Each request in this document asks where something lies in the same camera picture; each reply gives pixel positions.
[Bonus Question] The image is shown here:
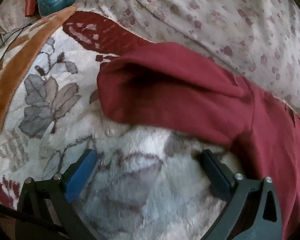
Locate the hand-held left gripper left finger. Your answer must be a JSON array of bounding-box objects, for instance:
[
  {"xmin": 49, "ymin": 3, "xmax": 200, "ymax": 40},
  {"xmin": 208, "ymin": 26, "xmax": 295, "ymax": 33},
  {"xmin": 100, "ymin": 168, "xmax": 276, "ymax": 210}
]
[{"xmin": 15, "ymin": 149, "xmax": 98, "ymax": 240}]

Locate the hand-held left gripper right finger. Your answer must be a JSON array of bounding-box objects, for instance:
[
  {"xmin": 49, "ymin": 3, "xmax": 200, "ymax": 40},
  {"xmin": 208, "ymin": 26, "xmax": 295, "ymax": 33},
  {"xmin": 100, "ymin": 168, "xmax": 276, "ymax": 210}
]
[{"xmin": 197, "ymin": 149, "xmax": 283, "ymax": 240}]

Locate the maroon sweater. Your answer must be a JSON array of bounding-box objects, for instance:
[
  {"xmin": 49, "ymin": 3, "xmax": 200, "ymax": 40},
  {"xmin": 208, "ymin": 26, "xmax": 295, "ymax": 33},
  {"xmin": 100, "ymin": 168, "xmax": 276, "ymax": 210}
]
[{"xmin": 97, "ymin": 42, "xmax": 300, "ymax": 240}]

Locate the floral plush blanket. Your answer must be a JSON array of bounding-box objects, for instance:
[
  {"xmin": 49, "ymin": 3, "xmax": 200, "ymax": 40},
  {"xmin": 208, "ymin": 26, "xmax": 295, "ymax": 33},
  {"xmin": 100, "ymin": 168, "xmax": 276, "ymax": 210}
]
[{"xmin": 0, "ymin": 5, "xmax": 243, "ymax": 240}]

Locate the pink flowered white quilt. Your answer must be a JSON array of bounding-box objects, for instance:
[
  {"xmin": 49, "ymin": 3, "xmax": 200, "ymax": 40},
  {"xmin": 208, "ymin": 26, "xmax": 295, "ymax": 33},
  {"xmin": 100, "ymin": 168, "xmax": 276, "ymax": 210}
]
[{"xmin": 74, "ymin": 0, "xmax": 300, "ymax": 115}]

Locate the black cable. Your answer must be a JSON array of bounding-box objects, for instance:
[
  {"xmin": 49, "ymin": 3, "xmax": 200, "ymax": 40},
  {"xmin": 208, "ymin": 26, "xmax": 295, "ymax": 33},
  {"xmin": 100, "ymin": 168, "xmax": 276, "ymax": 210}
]
[{"xmin": 0, "ymin": 201, "xmax": 65, "ymax": 233}]

